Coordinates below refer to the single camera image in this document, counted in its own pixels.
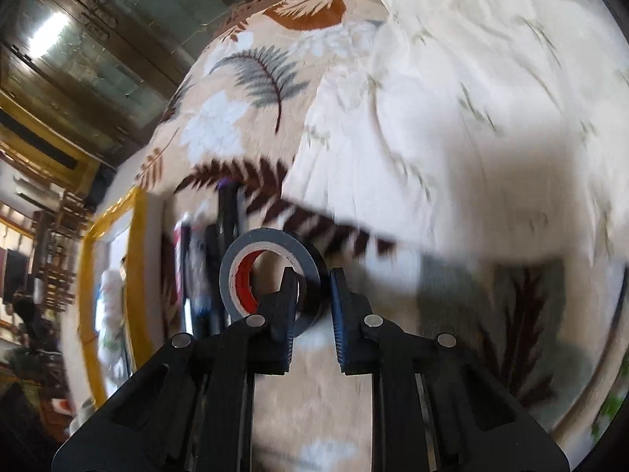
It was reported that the leaf-print beige blanket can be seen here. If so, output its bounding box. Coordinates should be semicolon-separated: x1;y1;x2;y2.
132;0;606;472

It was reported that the wooden glass-door cabinet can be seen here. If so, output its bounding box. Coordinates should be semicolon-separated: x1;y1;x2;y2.
0;0;296;159

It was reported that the black marker with tan band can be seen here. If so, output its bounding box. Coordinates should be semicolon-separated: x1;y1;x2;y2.
205;223;229;336

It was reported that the wooden rack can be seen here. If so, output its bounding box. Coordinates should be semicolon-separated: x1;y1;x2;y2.
0;157;99;316

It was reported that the pink and white tube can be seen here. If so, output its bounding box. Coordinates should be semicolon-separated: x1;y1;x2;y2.
164;216;184;316

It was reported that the white quilted duvet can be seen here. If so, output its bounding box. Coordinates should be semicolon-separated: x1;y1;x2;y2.
284;0;629;278

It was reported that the black marker with purple end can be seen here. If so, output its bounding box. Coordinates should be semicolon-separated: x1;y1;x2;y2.
216;179;243;257

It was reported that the thin black pen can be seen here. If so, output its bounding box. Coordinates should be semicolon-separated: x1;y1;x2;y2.
178;220;197;341

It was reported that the white foam box yellow tape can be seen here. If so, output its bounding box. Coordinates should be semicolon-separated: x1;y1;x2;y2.
77;186;165;410

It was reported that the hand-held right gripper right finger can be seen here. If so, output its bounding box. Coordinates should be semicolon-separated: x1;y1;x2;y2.
329;268;567;472

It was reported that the clear pen with blue tip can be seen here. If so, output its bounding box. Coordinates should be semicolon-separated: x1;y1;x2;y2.
191;211;212;321

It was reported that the black tape roll red core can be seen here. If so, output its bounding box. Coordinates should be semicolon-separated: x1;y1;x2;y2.
219;229;326;336

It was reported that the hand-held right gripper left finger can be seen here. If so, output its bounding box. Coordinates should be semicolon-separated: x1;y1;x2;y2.
51;268;300;472

